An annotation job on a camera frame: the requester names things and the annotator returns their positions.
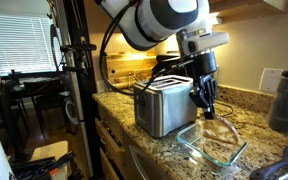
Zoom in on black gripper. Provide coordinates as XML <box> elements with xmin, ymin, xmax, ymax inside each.
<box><xmin>186</xmin><ymin>50</ymin><xmax>219</xmax><ymax>120</ymax></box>

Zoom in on stainless steel toaster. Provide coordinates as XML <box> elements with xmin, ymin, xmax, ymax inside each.
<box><xmin>133</xmin><ymin>74</ymin><xmax>198</xmax><ymax>139</ymax></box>

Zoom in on square glass bowl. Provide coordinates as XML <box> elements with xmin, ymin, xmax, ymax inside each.
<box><xmin>176</xmin><ymin>120</ymin><xmax>249</xmax><ymax>175</ymax></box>

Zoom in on black water bottle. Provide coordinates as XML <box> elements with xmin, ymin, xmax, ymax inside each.
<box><xmin>267</xmin><ymin>64</ymin><xmax>288</xmax><ymax>133</ymax></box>

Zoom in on under-cabinet light strip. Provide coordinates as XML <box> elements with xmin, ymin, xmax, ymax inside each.
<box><xmin>208</xmin><ymin>11</ymin><xmax>224</xmax><ymax>26</ymax></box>

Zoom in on wooden cutting board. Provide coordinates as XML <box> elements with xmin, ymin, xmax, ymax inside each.
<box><xmin>104</xmin><ymin>51</ymin><xmax>159</xmax><ymax>92</ymax></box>

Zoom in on stainless steel dishwasher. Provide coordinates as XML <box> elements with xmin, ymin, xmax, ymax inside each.
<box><xmin>123</xmin><ymin>133</ymin><xmax>173</xmax><ymax>180</ymax></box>

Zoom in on wooden upper cabinet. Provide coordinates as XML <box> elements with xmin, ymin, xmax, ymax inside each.
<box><xmin>208</xmin><ymin>0</ymin><xmax>288</xmax><ymax>22</ymax></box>

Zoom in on wooden drawer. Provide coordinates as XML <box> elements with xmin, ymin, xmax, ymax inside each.
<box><xmin>98</xmin><ymin>147</ymin><xmax>121</xmax><ymax>180</ymax></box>
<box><xmin>94</xmin><ymin>117</ymin><xmax>126</xmax><ymax>168</ymax></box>

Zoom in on black pole clamp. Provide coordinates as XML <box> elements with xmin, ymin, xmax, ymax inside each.
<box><xmin>59</xmin><ymin>43</ymin><xmax>98</xmax><ymax>73</ymax></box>

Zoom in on dark dining chair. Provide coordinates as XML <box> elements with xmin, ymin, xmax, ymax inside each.
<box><xmin>23</xmin><ymin>78</ymin><xmax>72</xmax><ymax>134</ymax></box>

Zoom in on light wooden stool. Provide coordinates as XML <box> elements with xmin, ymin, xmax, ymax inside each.
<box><xmin>30</xmin><ymin>140</ymin><xmax>70</xmax><ymax>180</ymax></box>

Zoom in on black tripod legs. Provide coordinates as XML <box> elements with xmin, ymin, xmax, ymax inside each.
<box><xmin>10</xmin><ymin>150</ymin><xmax>77</xmax><ymax>180</ymax></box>

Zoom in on dark dining table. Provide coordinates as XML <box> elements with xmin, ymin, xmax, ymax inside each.
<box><xmin>0</xmin><ymin>70</ymin><xmax>68</xmax><ymax>98</ymax></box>

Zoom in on white window blinds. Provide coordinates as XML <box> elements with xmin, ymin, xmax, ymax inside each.
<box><xmin>0</xmin><ymin>13</ymin><xmax>63</xmax><ymax>76</ymax></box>

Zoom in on black slanted pole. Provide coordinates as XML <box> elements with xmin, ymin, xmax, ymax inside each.
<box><xmin>0</xmin><ymin>89</ymin><xmax>27</xmax><ymax>161</ymax></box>

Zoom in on black toaster power cord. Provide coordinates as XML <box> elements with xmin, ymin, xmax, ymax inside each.
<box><xmin>215</xmin><ymin>99</ymin><xmax>235</xmax><ymax>119</ymax></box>

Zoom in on white wall switch plate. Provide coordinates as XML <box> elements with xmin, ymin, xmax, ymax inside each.
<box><xmin>258</xmin><ymin>67</ymin><xmax>284</xmax><ymax>94</ymax></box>

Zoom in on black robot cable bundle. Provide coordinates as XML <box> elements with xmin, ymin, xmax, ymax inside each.
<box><xmin>98</xmin><ymin>0</ymin><xmax>198</xmax><ymax>98</ymax></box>

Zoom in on white ring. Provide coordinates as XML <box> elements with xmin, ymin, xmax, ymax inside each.
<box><xmin>64</xmin><ymin>97</ymin><xmax>81</xmax><ymax>127</ymax></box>

